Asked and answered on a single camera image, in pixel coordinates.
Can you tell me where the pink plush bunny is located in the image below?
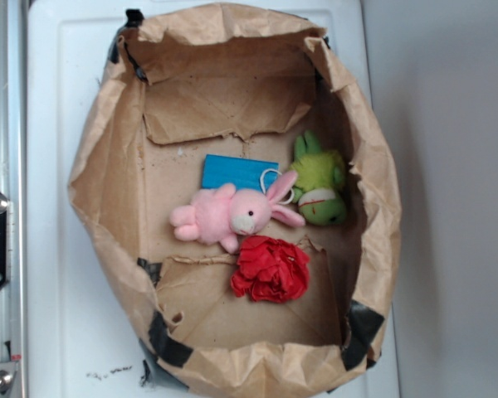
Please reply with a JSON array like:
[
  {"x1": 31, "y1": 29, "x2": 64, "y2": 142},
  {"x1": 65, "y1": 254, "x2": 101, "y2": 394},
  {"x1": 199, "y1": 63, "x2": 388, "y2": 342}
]
[{"x1": 169, "y1": 171, "x2": 305, "y2": 254}]

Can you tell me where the blue rectangular block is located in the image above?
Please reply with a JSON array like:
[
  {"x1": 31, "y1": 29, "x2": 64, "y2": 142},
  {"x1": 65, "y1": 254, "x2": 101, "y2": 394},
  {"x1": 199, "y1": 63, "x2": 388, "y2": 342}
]
[{"x1": 201, "y1": 154, "x2": 280, "y2": 192}]

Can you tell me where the red fabric flower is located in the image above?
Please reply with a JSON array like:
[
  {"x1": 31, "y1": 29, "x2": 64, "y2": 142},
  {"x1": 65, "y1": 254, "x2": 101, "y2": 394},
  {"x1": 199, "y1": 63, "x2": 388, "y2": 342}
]
[{"x1": 231, "y1": 235, "x2": 310, "y2": 303}]

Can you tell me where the green plush frog toy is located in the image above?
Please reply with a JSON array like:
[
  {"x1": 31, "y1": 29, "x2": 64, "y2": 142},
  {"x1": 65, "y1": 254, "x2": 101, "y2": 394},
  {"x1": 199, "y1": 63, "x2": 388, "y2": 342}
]
[{"x1": 290, "y1": 130, "x2": 347, "y2": 226}]

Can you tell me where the brown paper-lined cardboard box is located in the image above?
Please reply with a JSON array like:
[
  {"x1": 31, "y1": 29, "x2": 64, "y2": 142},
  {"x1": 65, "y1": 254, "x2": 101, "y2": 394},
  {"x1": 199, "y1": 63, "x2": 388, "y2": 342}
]
[{"x1": 69, "y1": 3, "x2": 402, "y2": 397}]

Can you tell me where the white plastic base tray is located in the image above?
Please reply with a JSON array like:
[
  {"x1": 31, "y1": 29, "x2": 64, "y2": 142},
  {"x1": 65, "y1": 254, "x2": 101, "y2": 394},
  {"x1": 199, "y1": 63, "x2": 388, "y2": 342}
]
[{"x1": 19, "y1": 0, "x2": 401, "y2": 398}]

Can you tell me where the aluminium frame rail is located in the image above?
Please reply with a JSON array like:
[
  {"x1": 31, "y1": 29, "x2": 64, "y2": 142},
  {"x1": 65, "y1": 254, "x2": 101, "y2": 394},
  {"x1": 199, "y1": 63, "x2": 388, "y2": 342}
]
[{"x1": 0, "y1": 1, "x2": 29, "y2": 397}]

